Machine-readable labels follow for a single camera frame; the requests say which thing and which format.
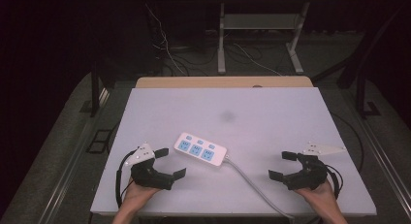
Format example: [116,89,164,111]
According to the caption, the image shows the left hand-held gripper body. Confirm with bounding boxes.
[124,142,175,191]

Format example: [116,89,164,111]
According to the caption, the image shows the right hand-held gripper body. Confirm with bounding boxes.
[283,141,347,191]

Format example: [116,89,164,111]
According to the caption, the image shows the white power strip blue sockets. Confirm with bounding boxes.
[174,131,229,168]

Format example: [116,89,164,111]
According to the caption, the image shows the person's left hand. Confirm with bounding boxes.
[121,177,162,214]

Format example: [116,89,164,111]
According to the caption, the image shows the person's right hand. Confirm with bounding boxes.
[295,180,339,216]

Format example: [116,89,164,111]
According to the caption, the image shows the wooden table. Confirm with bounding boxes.
[135,76,314,89]

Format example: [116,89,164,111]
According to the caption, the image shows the black metal stand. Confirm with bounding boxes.
[354,10,405,119]

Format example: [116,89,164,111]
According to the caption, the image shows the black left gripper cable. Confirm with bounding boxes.
[115,149,137,208]

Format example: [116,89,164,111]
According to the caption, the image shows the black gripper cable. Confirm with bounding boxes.
[115,149,137,208]
[325,164,344,200]

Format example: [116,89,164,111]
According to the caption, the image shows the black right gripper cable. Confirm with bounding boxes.
[325,164,344,200]

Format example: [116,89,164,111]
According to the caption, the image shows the white power strip cable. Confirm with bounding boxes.
[224,156,296,220]

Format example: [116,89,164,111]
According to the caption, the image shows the black floor bracket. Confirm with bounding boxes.
[85,128,113,155]

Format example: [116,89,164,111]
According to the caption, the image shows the black floor cable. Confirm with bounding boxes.
[329,111,365,174]

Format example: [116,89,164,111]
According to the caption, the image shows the aluminium floor rail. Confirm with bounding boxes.
[38,87,111,224]
[345,94,411,213]

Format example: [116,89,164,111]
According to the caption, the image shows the thin white floor cable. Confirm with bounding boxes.
[233,42,283,77]
[143,2,189,77]

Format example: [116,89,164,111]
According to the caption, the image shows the grey metal desk frame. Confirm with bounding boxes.
[217,1,310,76]

